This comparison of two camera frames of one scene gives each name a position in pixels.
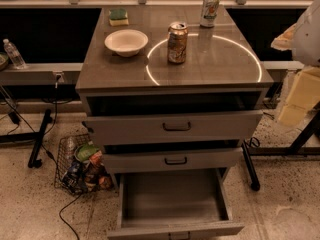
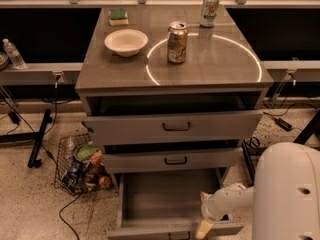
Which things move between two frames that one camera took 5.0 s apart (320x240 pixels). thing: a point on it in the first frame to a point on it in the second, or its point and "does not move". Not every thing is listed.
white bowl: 126,42 does not move
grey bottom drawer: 173,204 does not move
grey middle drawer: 218,159 does not move
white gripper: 309,39 to 211,206
